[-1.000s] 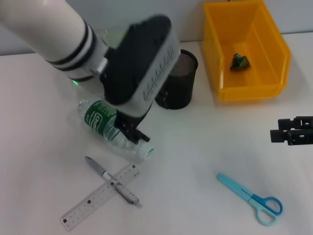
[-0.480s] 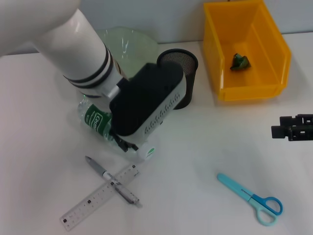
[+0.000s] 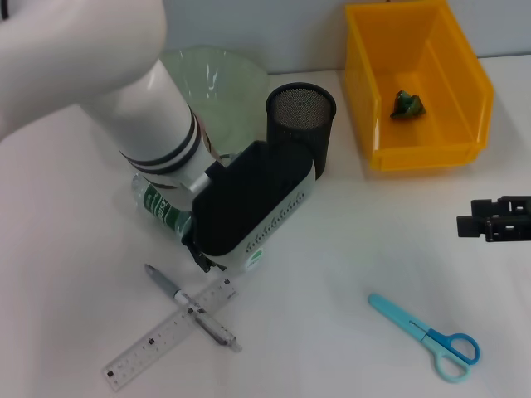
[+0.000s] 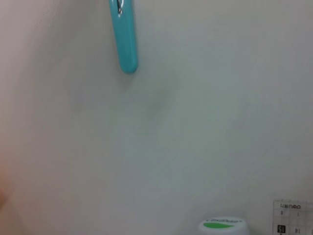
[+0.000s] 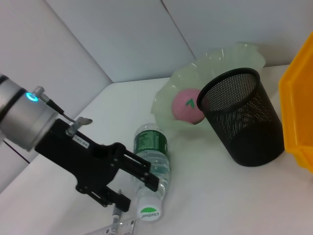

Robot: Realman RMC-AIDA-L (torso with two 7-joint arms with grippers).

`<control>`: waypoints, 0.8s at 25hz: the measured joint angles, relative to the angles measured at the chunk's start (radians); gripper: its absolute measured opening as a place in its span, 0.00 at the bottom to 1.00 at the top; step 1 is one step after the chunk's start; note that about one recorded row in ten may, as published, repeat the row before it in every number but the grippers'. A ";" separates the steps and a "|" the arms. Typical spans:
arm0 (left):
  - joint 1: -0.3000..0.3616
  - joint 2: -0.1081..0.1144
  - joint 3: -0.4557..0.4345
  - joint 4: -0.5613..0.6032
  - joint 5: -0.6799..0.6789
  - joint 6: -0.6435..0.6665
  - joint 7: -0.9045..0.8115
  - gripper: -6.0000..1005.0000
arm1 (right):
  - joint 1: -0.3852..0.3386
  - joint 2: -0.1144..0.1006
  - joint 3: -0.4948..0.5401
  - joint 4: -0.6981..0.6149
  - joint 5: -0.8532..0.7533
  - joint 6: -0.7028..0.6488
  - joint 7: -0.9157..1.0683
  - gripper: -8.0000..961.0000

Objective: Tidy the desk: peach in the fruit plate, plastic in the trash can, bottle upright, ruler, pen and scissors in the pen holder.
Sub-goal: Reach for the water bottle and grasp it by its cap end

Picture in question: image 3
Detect water bottle green label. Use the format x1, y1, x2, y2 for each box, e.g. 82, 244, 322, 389
131, 172, 266, 275

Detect black mesh pen holder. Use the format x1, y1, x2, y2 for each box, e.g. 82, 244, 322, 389
265, 82, 338, 180

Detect green translucent fruit bowl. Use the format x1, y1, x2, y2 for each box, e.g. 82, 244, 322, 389
158, 46, 270, 158

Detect light blue scissors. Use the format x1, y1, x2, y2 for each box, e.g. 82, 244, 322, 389
368, 292, 482, 384

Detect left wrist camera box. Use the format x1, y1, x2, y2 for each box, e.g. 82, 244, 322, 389
191, 139, 314, 277

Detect grey pen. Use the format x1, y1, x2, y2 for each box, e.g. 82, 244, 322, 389
143, 263, 243, 354

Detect green plastic wrapper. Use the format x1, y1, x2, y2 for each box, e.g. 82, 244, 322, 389
389, 88, 428, 122

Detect transparent plastic ruler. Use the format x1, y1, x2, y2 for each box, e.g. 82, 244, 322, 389
102, 277, 240, 392

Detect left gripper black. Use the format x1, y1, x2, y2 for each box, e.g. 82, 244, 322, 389
181, 215, 217, 274

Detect yellow plastic bin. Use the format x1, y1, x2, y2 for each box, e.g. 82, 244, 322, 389
343, 0, 496, 172

